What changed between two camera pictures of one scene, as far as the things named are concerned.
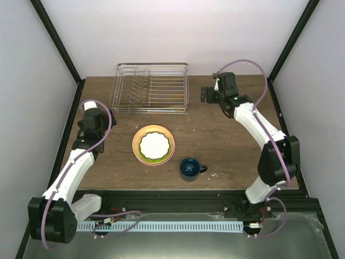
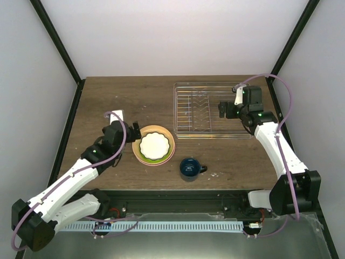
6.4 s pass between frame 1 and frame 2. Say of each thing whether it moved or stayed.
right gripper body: moved
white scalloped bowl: stayed
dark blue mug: stayed
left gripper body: moved
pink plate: stayed
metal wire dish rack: moved
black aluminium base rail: stayed
